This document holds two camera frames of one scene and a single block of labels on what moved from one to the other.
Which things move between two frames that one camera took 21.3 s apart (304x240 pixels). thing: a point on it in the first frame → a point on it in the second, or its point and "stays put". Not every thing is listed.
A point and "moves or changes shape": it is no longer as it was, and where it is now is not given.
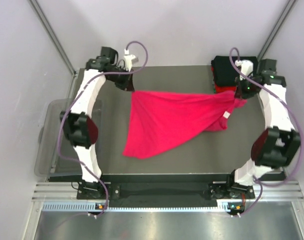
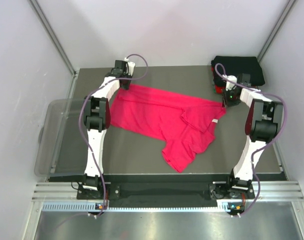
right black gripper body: x=246 y=88 → x=230 y=100
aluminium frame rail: x=67 y=191 stays put
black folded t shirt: x=225 y=74 stays put
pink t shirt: x=158 y=121 moves or changes shape
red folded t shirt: x=222 y=88 stays put
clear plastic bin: x=49 y=162 stays put
